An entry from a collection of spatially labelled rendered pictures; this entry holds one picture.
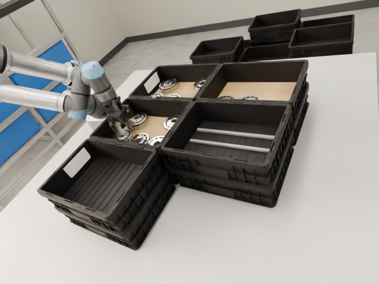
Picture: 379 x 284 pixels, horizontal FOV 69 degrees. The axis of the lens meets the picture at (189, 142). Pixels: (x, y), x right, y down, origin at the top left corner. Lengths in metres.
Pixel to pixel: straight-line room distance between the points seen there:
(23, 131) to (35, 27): 1.69
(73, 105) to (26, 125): 1.90
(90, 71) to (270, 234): 0.86
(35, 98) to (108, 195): 0.49
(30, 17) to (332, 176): 3.95
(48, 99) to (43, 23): 3.19
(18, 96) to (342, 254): 1.25
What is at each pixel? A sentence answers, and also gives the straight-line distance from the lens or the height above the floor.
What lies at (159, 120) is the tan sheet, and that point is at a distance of 1.32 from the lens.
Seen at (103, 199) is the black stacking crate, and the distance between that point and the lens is 1.11.
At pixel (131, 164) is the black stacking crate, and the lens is 1.17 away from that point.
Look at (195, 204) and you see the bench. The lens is 1.08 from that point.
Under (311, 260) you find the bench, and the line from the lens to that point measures 0.92.
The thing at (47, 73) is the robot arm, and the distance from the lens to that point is 1.44.
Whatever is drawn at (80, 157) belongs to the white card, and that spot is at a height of 0.89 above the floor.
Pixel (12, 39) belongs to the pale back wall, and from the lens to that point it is 4.13.
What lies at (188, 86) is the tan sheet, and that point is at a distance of 1.50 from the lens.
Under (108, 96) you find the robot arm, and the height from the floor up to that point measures 1.08.
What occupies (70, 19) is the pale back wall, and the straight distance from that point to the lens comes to 4.69.
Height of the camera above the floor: 1.54
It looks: 39 degrees down
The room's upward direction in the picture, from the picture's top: 23 degrees counter-clockwise
